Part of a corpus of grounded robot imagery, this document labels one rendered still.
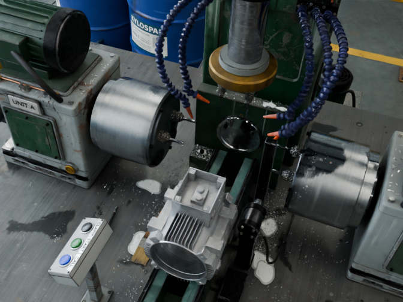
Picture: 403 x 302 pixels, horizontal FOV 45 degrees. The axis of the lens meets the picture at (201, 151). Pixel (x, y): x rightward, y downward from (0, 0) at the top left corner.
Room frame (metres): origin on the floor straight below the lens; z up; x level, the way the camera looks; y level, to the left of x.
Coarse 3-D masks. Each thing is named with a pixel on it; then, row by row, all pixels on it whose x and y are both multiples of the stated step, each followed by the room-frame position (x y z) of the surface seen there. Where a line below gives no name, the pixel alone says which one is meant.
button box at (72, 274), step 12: (96, 228) 0.68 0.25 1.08; (108, 228) 0.70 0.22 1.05; (72, 240) 0.66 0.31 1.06; (84, 240) 0.65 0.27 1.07; (96, 240) 0.65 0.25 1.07; (72, 252) 0.62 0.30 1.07; (84, 252) 0.61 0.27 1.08; (96, 252) 0.63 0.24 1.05; (72, 264) 0.58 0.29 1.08; (84, 264) 0.59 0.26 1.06; (60, 276) 0.56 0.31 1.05; (72, 276) 0.55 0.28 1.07; (84, 276) 0.57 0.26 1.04
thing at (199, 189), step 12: (192, 168) 0.84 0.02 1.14; (192, 180) 0.82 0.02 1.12; (204, 180) 0.82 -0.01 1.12; (216, 180) 0.81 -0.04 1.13; (180, 192) 0.77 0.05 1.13; (192, 192) 0.78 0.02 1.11; (204, 192) 0.77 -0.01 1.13; (216, 192) 0.79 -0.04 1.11; (180, 204) 0.72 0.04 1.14; (192, 204) 0.74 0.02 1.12; (204, 204) 0.74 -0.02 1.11; (216, 204) 0.75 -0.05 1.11; (192, 216) 0.71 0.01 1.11; (204, 216) 0.70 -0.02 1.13
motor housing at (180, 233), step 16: (176, 224) 0.70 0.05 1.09; (192, 224) 0.70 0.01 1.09; (224, 224) 0.72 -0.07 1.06; (160, 240) 0.66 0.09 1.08; (176, 240) 0.65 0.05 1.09; (192, 240) 0.65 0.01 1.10; (224, 240) 0.70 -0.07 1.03; (160, 256) 0.68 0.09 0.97; (176, 256) 0.69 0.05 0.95; (192, 256) 0.70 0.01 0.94; (176, 272) 0.65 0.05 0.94; (192, 272) 0.65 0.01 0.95; (208, 272) 0.61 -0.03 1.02
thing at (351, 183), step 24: (312, 144) 0.93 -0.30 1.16; (336, 144) 0.93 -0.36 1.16; (360, 144) 0.95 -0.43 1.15; (312, 168) 0.86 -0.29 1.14; (336, 168) 0.86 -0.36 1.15; (360, 168) 0.86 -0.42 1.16; (288, 192) 0.90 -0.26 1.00; (312, 192) 0.82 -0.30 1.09; (336, 192) 0.81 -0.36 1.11; (360, 192) 0.81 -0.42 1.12; (312, 216) 0.81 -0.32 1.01; (336, 216) 0.78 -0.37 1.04; (360, 216) 0.78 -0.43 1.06
